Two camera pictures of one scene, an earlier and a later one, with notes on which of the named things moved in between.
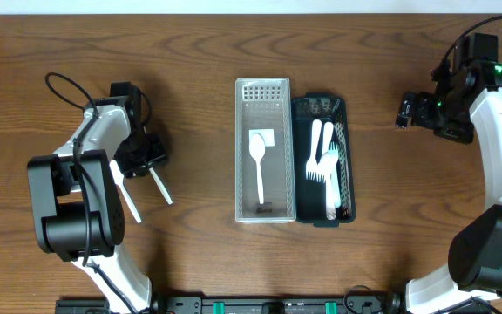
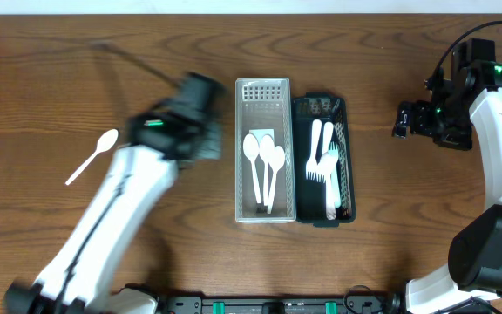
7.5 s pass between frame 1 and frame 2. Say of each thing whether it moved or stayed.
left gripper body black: moved
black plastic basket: stayed
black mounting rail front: stayed
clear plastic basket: stayed
